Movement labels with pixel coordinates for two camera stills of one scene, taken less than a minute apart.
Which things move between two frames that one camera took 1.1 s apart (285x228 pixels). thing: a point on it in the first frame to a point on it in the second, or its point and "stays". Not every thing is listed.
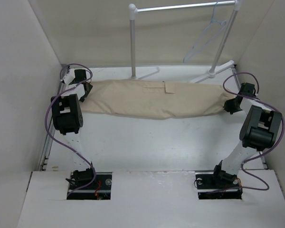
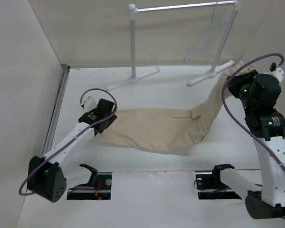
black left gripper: x=90 y=89 to x=110 y=120
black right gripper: x=228 y=105 to x=235 y=81
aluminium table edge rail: x=52 y=128 stays
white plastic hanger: x=201 y=35 stays
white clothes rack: x=133 y=10 stays
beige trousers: x=154 y=99 to x=168 y=131
